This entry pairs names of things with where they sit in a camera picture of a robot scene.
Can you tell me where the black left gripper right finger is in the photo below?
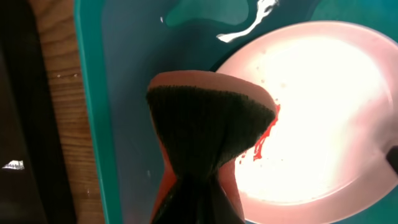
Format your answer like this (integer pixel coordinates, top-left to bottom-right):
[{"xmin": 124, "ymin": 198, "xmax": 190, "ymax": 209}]
[{"xmin": 198, "ymin": 177, "xmax": 245, "ymax": 224}]

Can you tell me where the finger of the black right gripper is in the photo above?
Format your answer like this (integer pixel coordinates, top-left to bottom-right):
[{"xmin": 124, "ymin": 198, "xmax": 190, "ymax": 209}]
[{"xmin": 386, "ymin": 146, "xmax": 398, "ymax": 174}]

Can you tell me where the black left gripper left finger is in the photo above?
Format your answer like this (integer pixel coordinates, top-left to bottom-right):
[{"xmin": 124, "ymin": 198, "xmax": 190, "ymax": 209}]
[{"xmin": 151, "ymin": 179, "xmax": 198, "ymax": 224}]

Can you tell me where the white plate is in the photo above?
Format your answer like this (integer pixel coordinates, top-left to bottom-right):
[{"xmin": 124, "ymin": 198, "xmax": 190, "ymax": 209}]
[{"xmin": 219, "ymin": 21, "xmax": 397, "ymax": 223}]

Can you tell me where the black water tray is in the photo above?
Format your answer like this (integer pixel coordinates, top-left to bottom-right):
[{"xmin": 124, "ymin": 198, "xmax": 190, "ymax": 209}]
[{"xmin": 1, "ymin": 0, "xmax": 76, "ymax": 223}]

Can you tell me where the teal plastic tray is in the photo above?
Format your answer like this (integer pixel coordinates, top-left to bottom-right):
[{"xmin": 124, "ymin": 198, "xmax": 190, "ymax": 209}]
[{"xmin": 74, "ymin": 0, "xmax": 397, "ymax": 223}]

